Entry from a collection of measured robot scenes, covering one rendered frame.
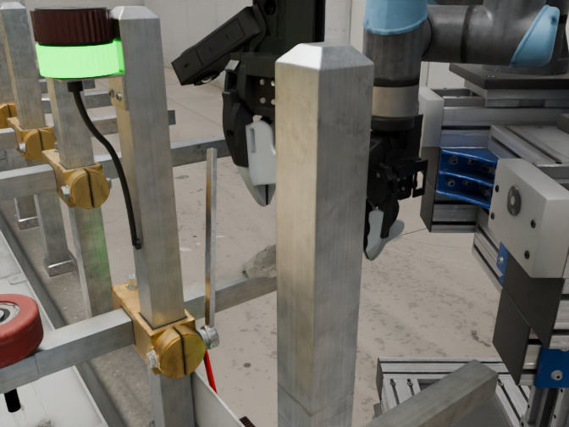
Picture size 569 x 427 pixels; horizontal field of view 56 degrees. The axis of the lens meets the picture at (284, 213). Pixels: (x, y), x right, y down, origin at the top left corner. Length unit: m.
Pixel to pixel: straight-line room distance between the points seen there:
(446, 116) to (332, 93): 0.80
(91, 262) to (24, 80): 0.33
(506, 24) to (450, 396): 0.46
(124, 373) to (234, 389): 1.04
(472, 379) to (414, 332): 1.50
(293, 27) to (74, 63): 0.17
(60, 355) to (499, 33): 0.63
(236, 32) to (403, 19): 0.26
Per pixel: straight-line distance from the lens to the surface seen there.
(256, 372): 1.87
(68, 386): 0.93
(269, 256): 0.67
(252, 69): 0.47
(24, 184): 0.78
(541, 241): 0.60
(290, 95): 0.27
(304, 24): 0.46
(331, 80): 0.25
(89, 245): 0.78
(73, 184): 0.72
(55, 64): 0.45
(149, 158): 0.49
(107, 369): 0.81
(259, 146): 0.50
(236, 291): 0.65
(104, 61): 0.45
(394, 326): 2.12
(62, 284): 1.03
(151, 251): 0.52
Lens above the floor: 1.19
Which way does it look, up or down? 23 degrees down
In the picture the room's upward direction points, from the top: straight up
